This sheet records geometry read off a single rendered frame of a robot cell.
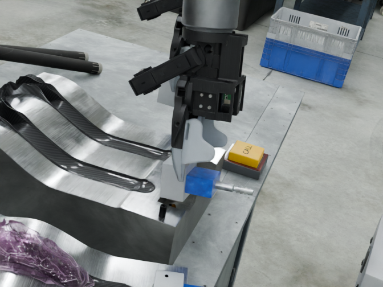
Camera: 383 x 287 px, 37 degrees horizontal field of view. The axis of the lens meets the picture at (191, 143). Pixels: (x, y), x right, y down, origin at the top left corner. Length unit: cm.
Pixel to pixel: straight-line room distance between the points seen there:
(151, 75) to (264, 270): 150
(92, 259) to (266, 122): 71
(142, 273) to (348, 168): 237
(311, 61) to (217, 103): 334
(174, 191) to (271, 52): 334
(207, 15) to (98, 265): 35
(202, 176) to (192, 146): 6
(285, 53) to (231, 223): 317
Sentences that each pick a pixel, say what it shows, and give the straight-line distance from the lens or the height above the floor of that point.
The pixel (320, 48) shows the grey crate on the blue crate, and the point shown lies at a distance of 406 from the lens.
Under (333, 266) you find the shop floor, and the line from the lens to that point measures 234.
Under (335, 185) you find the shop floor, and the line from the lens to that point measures 287.
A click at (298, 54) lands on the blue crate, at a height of 16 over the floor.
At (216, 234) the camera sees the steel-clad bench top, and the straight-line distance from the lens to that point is 96.
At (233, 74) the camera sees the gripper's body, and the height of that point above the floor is 110.
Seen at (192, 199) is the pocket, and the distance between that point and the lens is 88.
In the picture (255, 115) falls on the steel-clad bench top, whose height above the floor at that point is 80.
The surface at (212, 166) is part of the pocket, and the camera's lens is 98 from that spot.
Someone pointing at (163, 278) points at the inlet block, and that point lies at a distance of 73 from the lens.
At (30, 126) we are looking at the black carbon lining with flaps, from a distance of 95.
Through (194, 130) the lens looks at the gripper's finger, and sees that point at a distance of 78.
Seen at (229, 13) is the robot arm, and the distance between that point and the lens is 75.
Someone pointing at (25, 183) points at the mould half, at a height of 87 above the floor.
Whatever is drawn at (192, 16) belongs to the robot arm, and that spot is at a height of 116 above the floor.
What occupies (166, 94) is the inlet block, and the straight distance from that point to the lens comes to 110.
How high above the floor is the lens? 137
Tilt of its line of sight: 28 degrees down
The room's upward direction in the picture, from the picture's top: 11 degrees clockwise
